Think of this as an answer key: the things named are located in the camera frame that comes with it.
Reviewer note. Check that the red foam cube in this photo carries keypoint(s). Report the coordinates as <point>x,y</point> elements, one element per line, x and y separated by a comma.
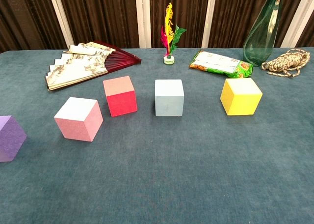
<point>121,103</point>

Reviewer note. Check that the pink foam cube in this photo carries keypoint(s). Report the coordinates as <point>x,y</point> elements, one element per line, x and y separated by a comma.
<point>78,125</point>

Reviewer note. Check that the yellow foam cube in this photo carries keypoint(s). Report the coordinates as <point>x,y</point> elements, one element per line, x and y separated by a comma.
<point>243,103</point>

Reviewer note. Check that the light blue foam cube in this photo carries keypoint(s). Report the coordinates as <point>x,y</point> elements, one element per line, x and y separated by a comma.
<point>169,103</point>

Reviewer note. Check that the teal felt table mat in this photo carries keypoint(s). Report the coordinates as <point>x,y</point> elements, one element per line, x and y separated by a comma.
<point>157,172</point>

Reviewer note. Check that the green white snack bag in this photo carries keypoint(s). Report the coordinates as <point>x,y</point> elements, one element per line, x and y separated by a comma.
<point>216,63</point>

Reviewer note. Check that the colourful feather shuttlecock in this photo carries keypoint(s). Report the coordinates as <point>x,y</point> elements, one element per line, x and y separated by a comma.
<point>169,25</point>

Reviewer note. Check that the painted paper folding fan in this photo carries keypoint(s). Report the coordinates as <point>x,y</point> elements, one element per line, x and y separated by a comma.
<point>73,69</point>

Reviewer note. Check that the dark brown curtain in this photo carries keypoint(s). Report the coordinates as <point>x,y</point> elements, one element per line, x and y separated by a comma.
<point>103,12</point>

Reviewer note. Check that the green plastic spray bottle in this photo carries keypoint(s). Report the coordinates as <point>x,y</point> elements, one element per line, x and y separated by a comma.
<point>260,44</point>

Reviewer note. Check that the purple foam cube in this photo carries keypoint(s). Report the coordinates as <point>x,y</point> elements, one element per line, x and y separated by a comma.
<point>9,140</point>

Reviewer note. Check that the white partition frame post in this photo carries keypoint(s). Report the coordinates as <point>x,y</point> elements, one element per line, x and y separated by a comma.
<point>301,17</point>
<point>209,17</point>
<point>60,17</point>
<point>142,17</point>

